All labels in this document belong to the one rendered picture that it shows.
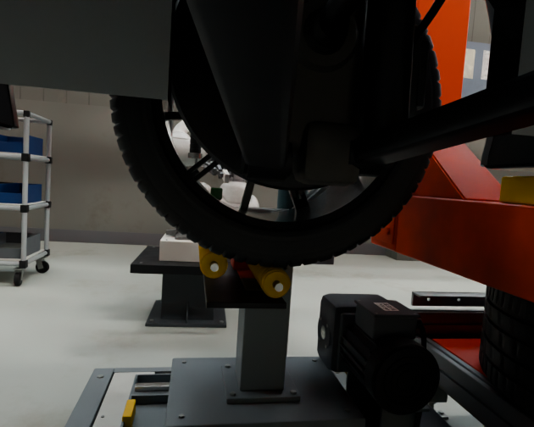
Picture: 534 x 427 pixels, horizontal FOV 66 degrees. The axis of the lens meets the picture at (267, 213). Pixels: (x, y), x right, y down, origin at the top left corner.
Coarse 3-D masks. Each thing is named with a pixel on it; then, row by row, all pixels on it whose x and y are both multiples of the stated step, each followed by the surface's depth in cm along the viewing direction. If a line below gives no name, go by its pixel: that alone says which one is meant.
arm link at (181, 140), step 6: (180, 126) 172; (174, 132) 165; (180, 132) 165; (186, 132) 175; (174, 138) 161; (180, 138) 162; (186, 138) 163; (180, 144) 160; (186, 144) 161; (180, 150) 160; (186, 150) 160; (180, 156) 160; (186, 156) 161; (186, 162) 163; (192, 162) 163
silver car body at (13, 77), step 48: (0, 0) 29; (48, 0) 29; (96, 0) 30; (144, 0) 31; (528, 0) 36; (0, 48) 29; (48, 48) 30; (96, 48) 30; (144, 48) 31; (528, 48) 36; (144, 96) 31
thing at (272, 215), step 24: (168, 120) 91; (168, 144) 76; (192, 168) 95; (336, 192) 97; (360, 192) 84; (240, 216) 79; (264, 216) 90; (288, 216) 91; (312, 216) 85; (336, 216) 83
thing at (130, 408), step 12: (144, 384) 100; (156, 384) 101; (168, 384) 101; (132, 396) 97; (144, 396) 98; (156, 396) 98; (132, 408) 90; (144, 408) 96; (156, 408) 96; (132, 420) 89; (144, 420) 91; (156, 420) 92
